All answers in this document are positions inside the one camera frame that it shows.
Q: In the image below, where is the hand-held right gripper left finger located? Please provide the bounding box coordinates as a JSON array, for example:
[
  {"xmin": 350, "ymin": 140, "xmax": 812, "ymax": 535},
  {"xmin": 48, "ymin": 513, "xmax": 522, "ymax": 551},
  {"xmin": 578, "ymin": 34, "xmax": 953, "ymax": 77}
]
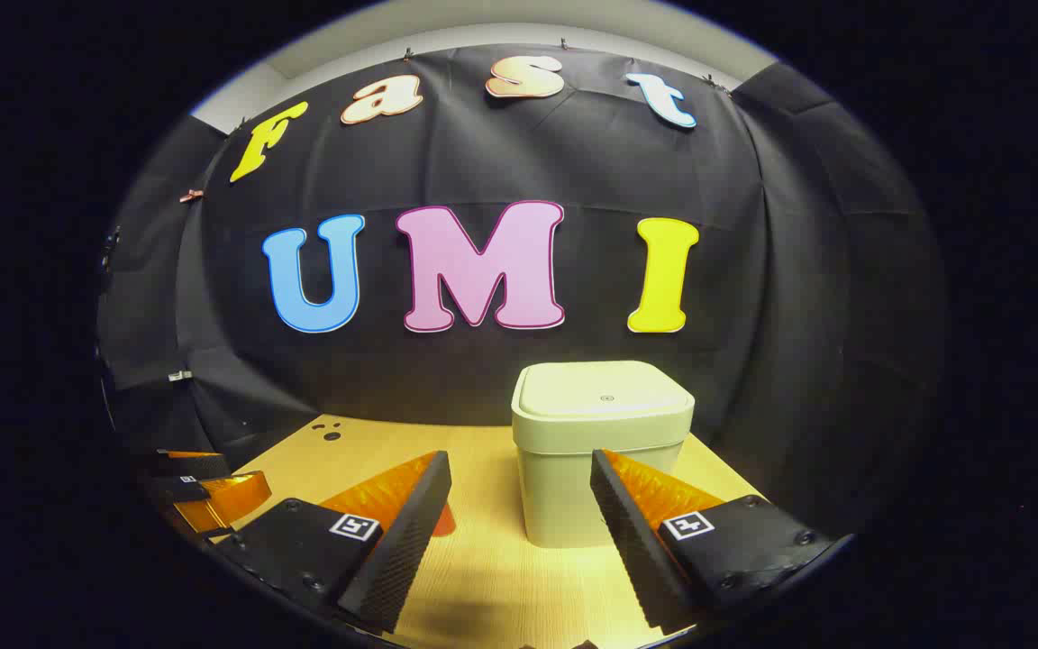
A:
[{"xmin": 213, "ymin": 451, "xmax": 453, "ymax": 634}]

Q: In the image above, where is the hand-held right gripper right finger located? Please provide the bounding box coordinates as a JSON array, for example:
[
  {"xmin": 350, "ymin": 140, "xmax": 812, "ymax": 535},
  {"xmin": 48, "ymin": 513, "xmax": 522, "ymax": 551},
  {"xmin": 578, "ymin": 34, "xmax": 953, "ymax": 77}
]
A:
[{"xmin": 589, "ymin": 449, "xmax": 853, "ymax": 636}]

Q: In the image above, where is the green desktop garbage bin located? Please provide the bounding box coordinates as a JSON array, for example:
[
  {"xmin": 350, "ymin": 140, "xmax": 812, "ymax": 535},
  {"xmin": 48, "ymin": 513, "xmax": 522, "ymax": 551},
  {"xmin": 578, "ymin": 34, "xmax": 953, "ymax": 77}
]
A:
[{"xmin": 511, "ymin": 361, "xmax": 696, "ymax": 549}]

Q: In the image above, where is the wooden desktop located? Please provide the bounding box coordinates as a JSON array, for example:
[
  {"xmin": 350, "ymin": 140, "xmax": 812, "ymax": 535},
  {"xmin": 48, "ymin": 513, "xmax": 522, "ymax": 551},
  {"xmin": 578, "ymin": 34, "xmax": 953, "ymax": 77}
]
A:
[{"xmin": 231, "ymin": 415, "xmax": 768, "ymax": 649}]

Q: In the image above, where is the black backdrop cloth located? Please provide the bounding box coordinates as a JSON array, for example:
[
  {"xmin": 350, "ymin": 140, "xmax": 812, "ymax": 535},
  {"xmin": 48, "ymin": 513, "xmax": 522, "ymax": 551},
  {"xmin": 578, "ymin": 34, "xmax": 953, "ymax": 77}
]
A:
[{"xmin": 96, "ymin": 45, "xmax": 948, "ymax": 542}]

